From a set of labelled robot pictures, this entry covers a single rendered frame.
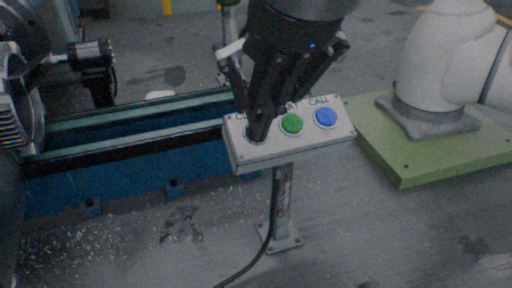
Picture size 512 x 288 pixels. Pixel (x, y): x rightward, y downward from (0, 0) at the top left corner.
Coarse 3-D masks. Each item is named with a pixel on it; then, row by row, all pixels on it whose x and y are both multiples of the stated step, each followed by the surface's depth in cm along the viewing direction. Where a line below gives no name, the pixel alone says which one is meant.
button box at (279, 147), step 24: (336, 96) 53; (240, 120) 50; (312, 120) 51; (336, 120) 51; (240, 144) 48; (264, 144) 49; (288, 144) 49; (312, 144) 50; (336, 144) 52; (240, 168) 49; (264, 168) 52
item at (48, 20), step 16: (0, 0) 73; (16, 0) 74; (32, 0) 78; (48, 0) 88; (0, 16) 74; (16, 16) 75; (32, 16) 76; (48, 16) 84; (0, 32) 73; (16, 32) 77; (32, 32) 78; (48, 32) 80; (32, 48) 79; (48, 48) 81
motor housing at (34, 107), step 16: (0, 48) 58; (0, 64) 56; (16, 64) 67; (0, 96) 56; (32, 96) 71; (0, 112) 56; (16, 112) 71; (32, 112) 71; (0, 128) 56; (16, 128) 58; (32, 128) 70; (16, 144) 59
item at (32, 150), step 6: (12, 42) 64; (12, 48) 64; (18, 48) 65; (0, 78) 55; (0, 84) 55; (6, 84) 56; (0, 90) 55; (6, 90) 56; (30, 144) 63; (36, 144) 64; (24, 150) 62; (30, 150) 62; (36, 150) 64; (24, 156) 63; (30, 156) 64
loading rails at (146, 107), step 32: (192, 96) 82; (224, 96) 83; (64, 128) 74; (96, 128) 76; (128, 128) 78; (160, 128) 81; (192, 128) 74; (32, 160) 67; (64, 160) 66; (96, 160) 68; (128, 160) 71; (160, 160) 73; (192, 160) 76; (224, 160) 79; (32, 192) 68; (64, 192) 70; (96, 192) 73; (128, 192) 75
